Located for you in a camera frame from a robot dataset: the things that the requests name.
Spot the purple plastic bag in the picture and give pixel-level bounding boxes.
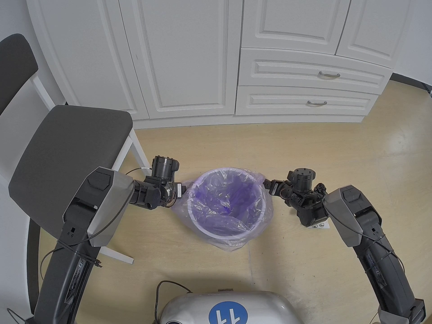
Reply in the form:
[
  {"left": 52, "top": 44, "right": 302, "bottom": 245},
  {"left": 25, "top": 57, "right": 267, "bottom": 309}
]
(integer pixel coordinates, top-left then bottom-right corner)
[{"left": 170, "top": 168, "right": 273, "bottom": 253}]

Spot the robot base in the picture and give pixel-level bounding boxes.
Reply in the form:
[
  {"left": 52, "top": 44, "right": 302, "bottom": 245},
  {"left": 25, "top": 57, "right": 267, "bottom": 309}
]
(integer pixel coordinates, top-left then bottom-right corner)
[{"left": 159, "top": 287, "right": 302, "bottom": 324}]

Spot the grey white chair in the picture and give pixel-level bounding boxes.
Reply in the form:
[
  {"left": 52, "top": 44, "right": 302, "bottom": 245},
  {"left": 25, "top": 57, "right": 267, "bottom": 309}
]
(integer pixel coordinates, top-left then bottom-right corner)
[{"left": 0, "top": 34, "right": 152, "bottom": 265}]

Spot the white wardrobe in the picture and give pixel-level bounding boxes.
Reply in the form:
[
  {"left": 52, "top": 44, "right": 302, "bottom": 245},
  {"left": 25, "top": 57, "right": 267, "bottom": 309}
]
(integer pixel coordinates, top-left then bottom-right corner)
[{"left": 23, "top": 0, "right": 414, "bottom": 130}]

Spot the white trash bin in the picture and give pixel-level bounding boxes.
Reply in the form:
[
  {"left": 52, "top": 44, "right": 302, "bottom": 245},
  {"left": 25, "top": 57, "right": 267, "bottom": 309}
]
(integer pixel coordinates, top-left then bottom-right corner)
[{"left": 187, "top": 168, "right": 273, "bottom": 245}]

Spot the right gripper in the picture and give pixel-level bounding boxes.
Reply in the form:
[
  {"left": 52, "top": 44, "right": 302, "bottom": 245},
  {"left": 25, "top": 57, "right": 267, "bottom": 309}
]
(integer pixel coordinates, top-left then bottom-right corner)
[{"left": 269, "top": 179, "right": 294, "bottom": 197}]

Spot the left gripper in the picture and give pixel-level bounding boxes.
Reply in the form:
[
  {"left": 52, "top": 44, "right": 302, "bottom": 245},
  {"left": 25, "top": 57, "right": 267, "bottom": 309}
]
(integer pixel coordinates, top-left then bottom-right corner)
[{"left": 170, "top": 180, "right": 187, "bottom": 200}]

